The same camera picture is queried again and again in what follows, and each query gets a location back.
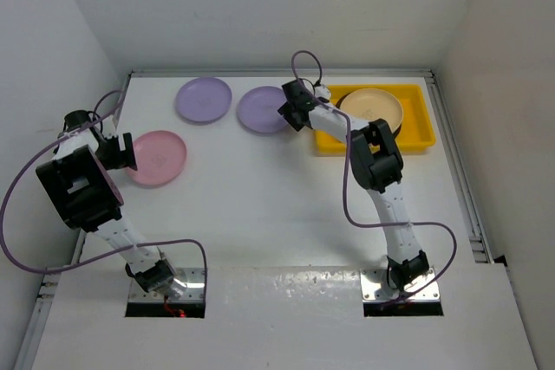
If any purple plate left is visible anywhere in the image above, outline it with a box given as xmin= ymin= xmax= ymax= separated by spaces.
xmin=174 ymin=77 xmax=232 ymax=124

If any orange plate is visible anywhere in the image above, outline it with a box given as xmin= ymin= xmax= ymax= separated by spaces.
xmin=339 ymin=88 xmax=405 ymax=128

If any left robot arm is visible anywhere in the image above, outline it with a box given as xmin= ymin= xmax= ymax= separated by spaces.
xmin=36 ymin=110 xmax=183 ymax=298

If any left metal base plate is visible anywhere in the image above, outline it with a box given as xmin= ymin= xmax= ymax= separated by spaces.
xmin=127 ymin=268 xmax=206 ymax=305

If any pink plate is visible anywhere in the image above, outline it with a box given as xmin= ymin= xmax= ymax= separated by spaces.
xmin=127 ymin=130 xmax=187 ymax=187

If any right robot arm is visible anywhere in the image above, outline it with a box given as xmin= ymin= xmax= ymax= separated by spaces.
xmin=278 ymin=80 xmax=429 ymax=291

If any metal base plate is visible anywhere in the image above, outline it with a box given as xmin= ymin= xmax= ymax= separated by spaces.
xmin=127 ymin=268 xmax=206 ymax=305
xmin=359 ymin=268 xmax=441 ymax=304

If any yellow plastic bin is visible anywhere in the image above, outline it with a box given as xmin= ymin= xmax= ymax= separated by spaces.
xmin=329 ymin=84 xmax=435 ymax=153

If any purple plate right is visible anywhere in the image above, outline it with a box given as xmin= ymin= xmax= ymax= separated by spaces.
xmin=237 ymin=86 xmax=288 ymax=134

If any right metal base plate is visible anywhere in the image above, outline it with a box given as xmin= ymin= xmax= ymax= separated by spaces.
xmin=359 ymin=268 xmax=441 ymax=304

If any purple plate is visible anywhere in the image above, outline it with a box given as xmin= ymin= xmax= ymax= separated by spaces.
xmin=237 ymin=86 xmax=288 ymax=134
xmin=174 ymin=77 xmax=232 ymax=124

